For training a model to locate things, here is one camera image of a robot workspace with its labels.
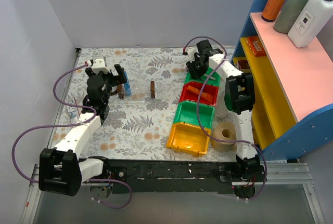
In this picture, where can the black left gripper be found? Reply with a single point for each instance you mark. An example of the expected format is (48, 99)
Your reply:
(111, 77)

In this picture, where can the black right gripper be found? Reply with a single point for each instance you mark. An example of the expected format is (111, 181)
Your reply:
(199, 62)

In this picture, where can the clear glass cup brown band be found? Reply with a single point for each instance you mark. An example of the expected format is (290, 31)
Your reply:
(114, 90)

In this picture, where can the blue toothpaste tube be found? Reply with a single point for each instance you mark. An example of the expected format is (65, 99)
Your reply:
(126, 85)

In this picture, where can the clear glass tray brown handles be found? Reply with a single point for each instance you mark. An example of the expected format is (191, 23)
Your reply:
(141, 91)

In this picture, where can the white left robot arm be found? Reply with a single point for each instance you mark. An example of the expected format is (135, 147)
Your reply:
(61, 170)

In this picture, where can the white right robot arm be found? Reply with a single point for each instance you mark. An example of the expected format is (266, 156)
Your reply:
(239, 99)

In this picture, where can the packaged toothbrush on table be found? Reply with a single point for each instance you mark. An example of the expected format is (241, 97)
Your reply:
(73, 111)

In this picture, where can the orange toothpaste tube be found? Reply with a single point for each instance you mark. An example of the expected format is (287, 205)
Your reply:
(196, 91)

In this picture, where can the red plastic bin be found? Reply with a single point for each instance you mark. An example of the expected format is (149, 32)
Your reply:
(210, 89)

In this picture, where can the green plastic bin near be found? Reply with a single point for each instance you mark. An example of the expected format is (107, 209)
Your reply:
(187, 113)

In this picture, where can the red white small box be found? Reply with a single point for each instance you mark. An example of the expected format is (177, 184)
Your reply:
(243, 66)

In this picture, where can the clear plastic cup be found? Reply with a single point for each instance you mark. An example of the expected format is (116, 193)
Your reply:
(220, 108)

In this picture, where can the orange soap box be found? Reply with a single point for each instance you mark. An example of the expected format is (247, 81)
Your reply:
(255, 45)

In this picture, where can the toilet paper roll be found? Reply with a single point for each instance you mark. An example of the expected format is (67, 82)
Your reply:
(224, 131)

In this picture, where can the yellow plastic bin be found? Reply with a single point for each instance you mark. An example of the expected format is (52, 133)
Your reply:
(187, 138)

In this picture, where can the blue shelf unit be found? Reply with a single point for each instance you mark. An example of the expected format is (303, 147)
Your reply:
(292, 115)

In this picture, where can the grey pump bottle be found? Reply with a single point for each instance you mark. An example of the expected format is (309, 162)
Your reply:
(288, 15)

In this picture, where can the white square bottle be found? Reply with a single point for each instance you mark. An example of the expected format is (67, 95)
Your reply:
(310, 21)

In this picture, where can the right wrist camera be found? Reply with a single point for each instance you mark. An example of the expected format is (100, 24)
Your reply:
(190, 52)

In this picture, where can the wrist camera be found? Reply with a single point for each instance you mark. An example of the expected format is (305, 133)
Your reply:
(98, 64)
(190, 52)

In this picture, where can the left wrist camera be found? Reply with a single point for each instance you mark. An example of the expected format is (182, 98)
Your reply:
(98, 64)

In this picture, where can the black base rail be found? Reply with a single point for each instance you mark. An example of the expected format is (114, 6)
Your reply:
(143, 176)

